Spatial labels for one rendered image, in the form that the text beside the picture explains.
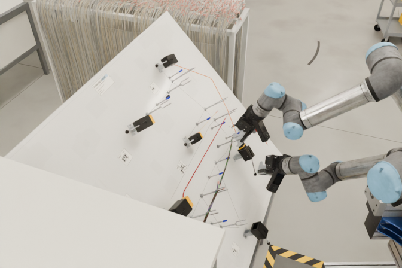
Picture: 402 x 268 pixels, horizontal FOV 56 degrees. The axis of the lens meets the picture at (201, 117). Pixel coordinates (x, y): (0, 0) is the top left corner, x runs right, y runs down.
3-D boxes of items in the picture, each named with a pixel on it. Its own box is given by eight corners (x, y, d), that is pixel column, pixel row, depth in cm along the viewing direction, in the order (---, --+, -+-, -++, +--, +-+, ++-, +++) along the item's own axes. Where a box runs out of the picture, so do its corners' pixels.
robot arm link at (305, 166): (312, 178, 147) (303, 158, 146) (292, 179, 156) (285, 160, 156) (324, 169, 151) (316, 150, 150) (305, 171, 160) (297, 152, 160)
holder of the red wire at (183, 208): (145, 225, 132) (164, 220, 125) (166, 203, 142) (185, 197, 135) (152, 237, 132) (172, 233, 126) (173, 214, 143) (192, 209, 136)
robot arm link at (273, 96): (288, 97, 153) (270, 88, 152) (273, 115, 160) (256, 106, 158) (287, 86, 159) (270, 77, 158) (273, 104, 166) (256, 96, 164)
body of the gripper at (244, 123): (240, 119, 176) (253, 101, 169) (255, 131, 174) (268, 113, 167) (233, 126, 170) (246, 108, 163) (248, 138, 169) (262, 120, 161)
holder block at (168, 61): (144, 67, 159) (157, 57, 153) (160, 61, 168) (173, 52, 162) (149, 76, 159) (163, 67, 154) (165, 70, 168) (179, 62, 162)
